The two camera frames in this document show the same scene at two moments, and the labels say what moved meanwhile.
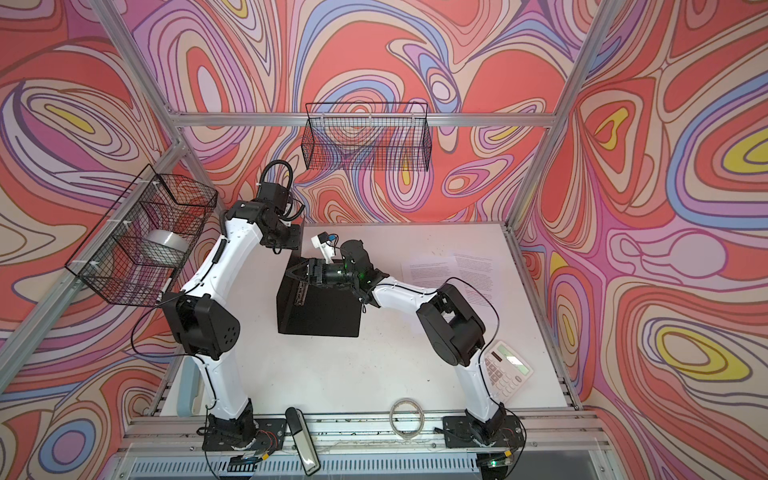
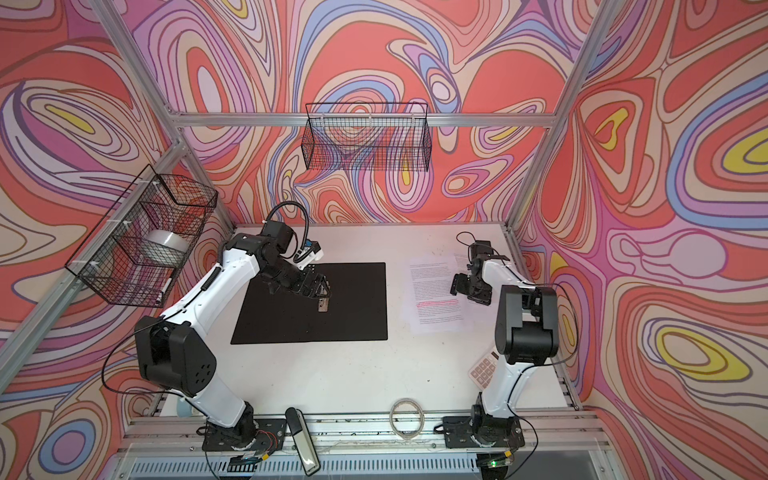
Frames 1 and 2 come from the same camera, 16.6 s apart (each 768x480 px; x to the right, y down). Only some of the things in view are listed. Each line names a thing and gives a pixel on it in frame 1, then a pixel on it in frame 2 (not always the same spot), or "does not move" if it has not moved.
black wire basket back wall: (373, 136) does not move
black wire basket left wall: (134, 252) does not move
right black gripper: (314, 265) to (459, 285)
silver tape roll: (168, 238) does not move
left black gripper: (292, 243) to (311, 288)
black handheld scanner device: (300, 429) does not move
